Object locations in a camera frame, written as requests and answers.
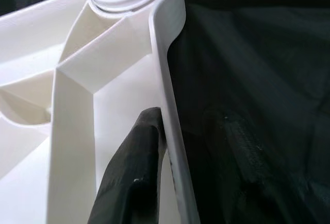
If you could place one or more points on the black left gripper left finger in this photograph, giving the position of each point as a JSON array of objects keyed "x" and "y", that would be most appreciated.
[{"x": 134, "y": 167}]

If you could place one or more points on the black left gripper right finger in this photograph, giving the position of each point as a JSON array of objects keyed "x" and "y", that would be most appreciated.
[{"x": 237, "y": 162}]

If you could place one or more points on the white plastic table top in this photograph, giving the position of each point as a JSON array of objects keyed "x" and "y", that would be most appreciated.
[{"x": 77, "y": 131}]

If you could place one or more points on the black tablecloth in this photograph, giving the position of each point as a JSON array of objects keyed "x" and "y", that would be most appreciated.
[{"x": 257, "y": 54}]

